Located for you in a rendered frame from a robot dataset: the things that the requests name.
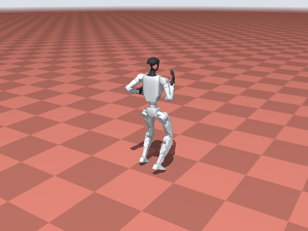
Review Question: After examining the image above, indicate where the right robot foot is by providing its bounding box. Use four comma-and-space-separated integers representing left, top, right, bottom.
152, 163, 166, 170

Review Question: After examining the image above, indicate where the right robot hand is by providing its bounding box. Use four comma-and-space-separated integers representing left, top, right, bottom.
170, 70, 175, 86

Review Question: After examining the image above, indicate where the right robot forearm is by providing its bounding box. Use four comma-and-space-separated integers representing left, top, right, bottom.
169, 84, 174, 100

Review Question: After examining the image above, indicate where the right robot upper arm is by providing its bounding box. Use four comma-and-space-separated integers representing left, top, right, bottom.
159, 77, 172, 101

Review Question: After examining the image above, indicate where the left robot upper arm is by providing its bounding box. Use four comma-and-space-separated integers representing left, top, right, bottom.
125, 74, 144, 92

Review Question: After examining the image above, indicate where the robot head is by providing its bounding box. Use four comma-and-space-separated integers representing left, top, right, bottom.
147, 57, 160, 77

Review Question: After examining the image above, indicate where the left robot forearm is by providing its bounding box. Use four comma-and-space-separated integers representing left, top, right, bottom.
130, 88, 140, 94

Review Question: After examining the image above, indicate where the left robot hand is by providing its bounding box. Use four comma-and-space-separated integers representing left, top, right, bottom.
137, 86, 143, 95

